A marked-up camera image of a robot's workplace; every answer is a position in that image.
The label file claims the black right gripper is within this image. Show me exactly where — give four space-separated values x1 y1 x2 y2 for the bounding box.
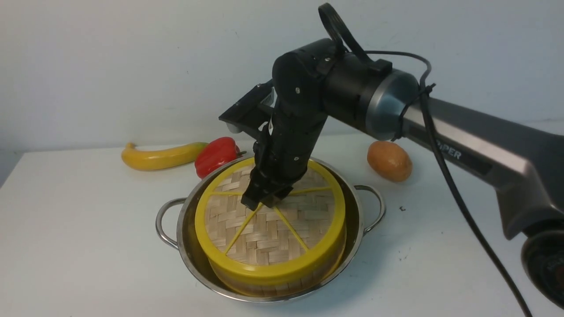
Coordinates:
241 99 327 211

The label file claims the yellow woven bamboo steamer lid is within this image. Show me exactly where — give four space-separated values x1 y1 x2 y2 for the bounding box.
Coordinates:
195 158 346 288

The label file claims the yellow-rimmed bamboo steamer basket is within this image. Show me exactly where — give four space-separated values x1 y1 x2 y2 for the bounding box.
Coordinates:
204 227 347 297

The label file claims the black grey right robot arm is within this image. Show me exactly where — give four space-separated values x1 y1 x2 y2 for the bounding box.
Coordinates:
242 39 563 307

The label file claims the stainless steel pot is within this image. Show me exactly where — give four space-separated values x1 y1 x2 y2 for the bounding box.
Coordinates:
156 155 386 304

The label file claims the red bell pepper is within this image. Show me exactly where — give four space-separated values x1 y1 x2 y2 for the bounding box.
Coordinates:
195 136 246 179

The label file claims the yellow banana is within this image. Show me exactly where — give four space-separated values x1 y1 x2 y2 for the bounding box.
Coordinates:
121 142 208 171

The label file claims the brown potato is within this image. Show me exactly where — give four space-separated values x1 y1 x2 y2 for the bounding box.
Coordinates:
367 141 413 183

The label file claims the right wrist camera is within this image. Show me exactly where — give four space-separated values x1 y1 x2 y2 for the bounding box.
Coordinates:
218 80 274 140

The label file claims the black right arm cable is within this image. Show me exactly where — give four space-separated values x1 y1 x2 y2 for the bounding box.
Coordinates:
318 3 534 317

